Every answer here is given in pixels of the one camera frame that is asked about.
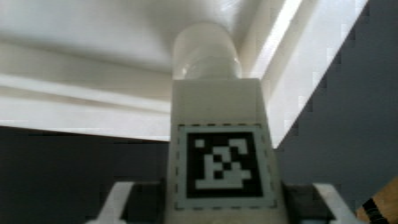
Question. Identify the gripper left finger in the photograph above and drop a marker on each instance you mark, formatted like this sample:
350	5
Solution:
112	209

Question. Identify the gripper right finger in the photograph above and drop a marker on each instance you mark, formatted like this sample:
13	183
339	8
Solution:
343	216

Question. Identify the white leg with tag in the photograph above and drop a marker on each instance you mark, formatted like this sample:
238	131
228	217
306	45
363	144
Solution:
224	189

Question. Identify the white square table top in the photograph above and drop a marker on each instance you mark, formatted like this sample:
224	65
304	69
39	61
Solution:
85	58

